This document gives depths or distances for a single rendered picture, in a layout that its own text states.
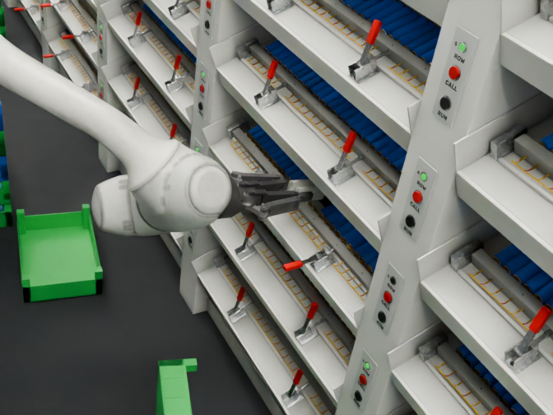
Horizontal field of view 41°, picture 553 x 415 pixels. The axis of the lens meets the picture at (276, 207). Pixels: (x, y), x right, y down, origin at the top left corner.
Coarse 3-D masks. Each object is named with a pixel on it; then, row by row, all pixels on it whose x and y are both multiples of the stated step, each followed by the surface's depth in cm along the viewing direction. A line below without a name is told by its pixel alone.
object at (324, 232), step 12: (240, 132) 162; (240, 144) 162; (252, 144) 159; (252, 156) 158; (264, 156) 155; (264, 168) 153; (300, 204) 144; (312, 216) 141; (324, 228) 138; (324, 240) 138; (336, 240) 136; (336, 252) 135; (348, 252) 133; (348, 264) 132; (360, 264) 131; (360, 276) 129
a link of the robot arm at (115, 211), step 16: (96, 192) 119; (112, 192) 118; (128, 192) 118; (96, 208) 119; (112, 208) 117; (128, 208) 118; (96, 224) 121; (112, 224) 118; (128, 224) 119; (144, 224) 117
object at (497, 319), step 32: (480, 224) 106; (448, 256) 107; (480, 256) 105; (512, 256) 105; (448, 288) 105; (480, 288) 103; (512, 288) 100; (544, 288) 100; (448, 320) 105; (480, 320) 101; (512, 320) 99; (544, 320) 91; (480, 352) 100; (512, 352) 95; (544, 352) 95; (512, 384) 95; (544, 384) 93
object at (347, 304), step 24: (240, 120) 164; (216, 144) 165; (240, 168) 158; (288, 216) 146; (288, 240) 141; (312, 240) 140; (336, 264) 135; (336, 288) 131; (336, 312) 133; (360, 312) 122
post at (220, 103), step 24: (216, 0) 148; (216, 24) 150; (240, 24) 151; (216, 72) 155; (216, 96) 159; (192, 120) 171; (216, 120) 163; (192, 144) 174; (216, 240) 184; (192, 264) 189; (192, 288) 193; (192, 312) 196
